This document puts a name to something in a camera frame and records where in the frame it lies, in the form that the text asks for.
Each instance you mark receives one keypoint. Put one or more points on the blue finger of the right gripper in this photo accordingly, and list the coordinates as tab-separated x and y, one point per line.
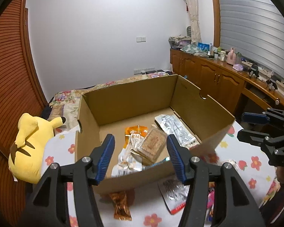
254	118
251	137

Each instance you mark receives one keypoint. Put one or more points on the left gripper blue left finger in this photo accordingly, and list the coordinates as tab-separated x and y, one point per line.
102	158

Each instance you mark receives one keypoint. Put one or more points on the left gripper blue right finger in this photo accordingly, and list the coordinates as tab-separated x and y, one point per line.
177	157

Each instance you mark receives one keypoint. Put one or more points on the large white snack pouch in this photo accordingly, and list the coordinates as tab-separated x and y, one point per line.
171	124

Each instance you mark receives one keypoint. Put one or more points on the brown cracker pack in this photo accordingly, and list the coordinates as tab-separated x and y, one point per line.
151	146

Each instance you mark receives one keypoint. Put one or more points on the orange white snack packet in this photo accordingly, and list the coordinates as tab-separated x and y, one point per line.
129	162

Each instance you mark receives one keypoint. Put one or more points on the white red-edged snack pouch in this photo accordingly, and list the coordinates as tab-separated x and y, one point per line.
174	194

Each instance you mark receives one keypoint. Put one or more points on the white fruit print blanket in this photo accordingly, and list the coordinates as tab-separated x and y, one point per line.
147	203

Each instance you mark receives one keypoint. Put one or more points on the wooden sideboard cabinet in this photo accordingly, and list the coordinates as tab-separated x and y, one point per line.
235	91

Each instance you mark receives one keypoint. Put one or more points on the brown cardboard box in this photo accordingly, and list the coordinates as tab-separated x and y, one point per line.
112	110

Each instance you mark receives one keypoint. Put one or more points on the brown foil candy packet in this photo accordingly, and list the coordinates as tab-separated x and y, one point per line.
121	209

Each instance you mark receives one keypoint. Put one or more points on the pink bottle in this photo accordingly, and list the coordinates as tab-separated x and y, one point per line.
231	57

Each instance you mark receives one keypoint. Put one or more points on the yellow Pikachu plush toy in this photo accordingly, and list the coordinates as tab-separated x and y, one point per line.
26	153

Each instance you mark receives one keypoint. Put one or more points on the grey window blind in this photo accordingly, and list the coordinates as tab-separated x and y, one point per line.
255	28

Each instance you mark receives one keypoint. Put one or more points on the wooden louvered wardrobe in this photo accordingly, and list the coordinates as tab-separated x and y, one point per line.
20	92

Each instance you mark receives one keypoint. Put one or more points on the beige curtain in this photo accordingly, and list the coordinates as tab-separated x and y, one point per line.
194	20

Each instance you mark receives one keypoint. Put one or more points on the white wall switch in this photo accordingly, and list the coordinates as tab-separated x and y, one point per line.
141	39

